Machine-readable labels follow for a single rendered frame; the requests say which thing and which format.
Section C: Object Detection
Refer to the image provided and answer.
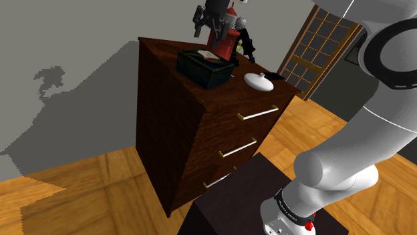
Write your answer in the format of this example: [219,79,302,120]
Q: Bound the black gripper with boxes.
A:
[192,0,233,49]

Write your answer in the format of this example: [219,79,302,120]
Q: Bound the red robot figure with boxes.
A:
[206,5,257,67]

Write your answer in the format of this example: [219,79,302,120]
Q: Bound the dark green tissue box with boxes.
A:
[176,48,236,91]

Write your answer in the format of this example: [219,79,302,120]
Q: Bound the white round lid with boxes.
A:
[243,72,275,93]

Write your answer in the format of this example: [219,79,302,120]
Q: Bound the black flat phone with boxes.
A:
[263,71,286,81]

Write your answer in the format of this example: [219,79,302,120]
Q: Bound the wooden door with glass panes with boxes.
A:
[277,4,364,101]

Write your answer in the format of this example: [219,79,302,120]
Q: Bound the brown wooden chest of drawers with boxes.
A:
[135,36,302,219]

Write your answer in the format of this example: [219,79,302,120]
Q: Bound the dark robot stand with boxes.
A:
[176,152,350,235]

